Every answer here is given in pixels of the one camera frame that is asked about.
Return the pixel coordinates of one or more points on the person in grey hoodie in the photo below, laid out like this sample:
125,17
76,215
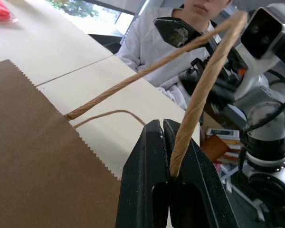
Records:
152,47

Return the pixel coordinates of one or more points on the orange-brown flat card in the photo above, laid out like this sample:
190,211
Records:
215,148

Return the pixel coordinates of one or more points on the black chair back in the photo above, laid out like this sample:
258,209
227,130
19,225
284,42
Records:
107,42

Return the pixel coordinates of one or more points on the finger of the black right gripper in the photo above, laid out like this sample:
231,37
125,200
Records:
167,27

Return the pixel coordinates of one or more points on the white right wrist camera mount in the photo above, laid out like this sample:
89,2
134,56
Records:
254,71

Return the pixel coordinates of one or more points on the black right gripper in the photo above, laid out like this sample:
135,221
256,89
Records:
222,88

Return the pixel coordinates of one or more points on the stack of books and boxes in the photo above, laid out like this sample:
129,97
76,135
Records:
230,142

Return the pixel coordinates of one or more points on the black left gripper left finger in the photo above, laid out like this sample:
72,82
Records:
142,166

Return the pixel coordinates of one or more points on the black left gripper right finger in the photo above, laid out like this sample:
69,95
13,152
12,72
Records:
199,190

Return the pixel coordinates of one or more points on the white metal frame leg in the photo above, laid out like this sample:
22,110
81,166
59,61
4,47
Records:
249,202

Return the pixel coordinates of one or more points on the grey perforated metal post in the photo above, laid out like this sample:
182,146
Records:
135,21

